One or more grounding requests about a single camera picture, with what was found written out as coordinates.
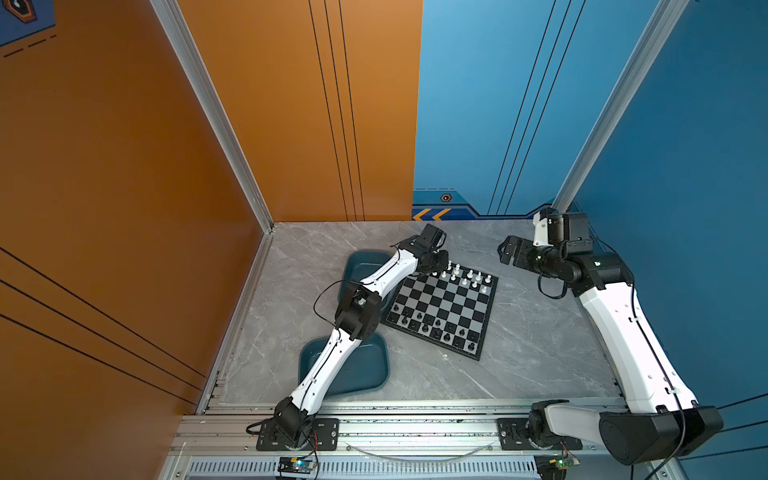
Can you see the teal tray with white pieces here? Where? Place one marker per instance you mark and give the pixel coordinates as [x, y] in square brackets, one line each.
[360, 265]

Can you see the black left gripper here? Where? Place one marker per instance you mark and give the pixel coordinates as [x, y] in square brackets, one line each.
[443, 263]

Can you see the teal tray with black pieces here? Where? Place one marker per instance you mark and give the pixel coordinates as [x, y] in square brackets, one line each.
[366, 369]

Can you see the green circuit board right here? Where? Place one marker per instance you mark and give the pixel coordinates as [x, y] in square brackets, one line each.
[555, 468]

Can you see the green circuit board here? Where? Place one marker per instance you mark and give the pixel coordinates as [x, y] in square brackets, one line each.
[555, 468]
[301, 467]

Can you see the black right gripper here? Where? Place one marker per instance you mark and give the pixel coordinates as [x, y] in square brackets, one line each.
[523, 248]

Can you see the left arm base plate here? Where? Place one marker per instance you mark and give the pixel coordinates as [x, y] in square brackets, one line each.
[322, 435]

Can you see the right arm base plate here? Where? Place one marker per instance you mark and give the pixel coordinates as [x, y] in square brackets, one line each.
[513, 435]

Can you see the aluminium corner post right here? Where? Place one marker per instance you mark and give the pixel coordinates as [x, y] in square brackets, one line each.
[653, 38]

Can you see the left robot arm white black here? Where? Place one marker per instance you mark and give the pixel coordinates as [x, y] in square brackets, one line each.
[356, 318]

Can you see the aluminium corner post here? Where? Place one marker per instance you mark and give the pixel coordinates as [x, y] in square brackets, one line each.
[177, 31]
[653, 38]

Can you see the black and silver chessboard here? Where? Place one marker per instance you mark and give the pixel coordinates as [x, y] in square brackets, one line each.
[448, 302]

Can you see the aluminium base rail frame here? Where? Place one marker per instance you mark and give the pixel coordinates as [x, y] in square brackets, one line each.
[423, 439]

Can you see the aluminium corner post left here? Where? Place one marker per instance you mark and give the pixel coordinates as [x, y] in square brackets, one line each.
[177, 31]

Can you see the green circuit board left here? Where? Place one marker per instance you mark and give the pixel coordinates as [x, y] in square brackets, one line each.
[301, 467]

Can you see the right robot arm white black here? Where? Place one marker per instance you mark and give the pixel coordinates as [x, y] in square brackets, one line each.
[663, 418]

